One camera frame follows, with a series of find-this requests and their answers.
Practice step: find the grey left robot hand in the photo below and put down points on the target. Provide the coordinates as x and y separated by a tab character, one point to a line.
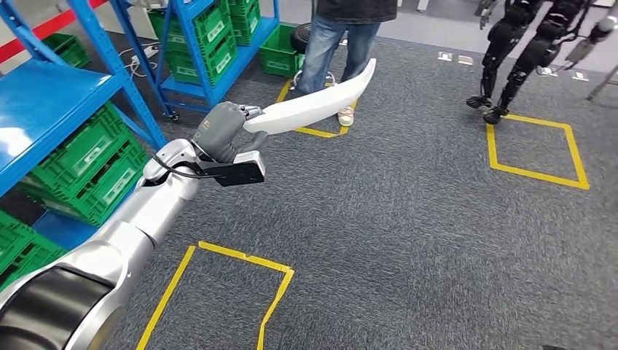
219	130

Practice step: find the white curved plastic part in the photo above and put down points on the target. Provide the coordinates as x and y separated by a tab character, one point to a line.
314	106

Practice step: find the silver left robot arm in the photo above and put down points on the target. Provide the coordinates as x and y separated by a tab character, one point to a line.
145	212

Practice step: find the blue metal shelf rack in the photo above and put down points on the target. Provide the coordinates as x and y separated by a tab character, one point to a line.
43	106
219	92

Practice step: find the green plastic crate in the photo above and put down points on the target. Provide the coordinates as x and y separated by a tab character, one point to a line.
67	48
212	63
280	55
96	140
106	198
246	24
212	24
38	261
12	236

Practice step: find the person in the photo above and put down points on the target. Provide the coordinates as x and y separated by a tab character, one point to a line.
328	43

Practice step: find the silver floor socket plate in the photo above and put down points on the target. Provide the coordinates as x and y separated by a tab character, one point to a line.
579	76
465	60
445	56
548	71

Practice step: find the black humanoid robot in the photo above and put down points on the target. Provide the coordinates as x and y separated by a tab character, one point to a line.
502	38

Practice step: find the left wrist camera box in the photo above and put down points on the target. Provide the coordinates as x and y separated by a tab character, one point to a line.
241	175

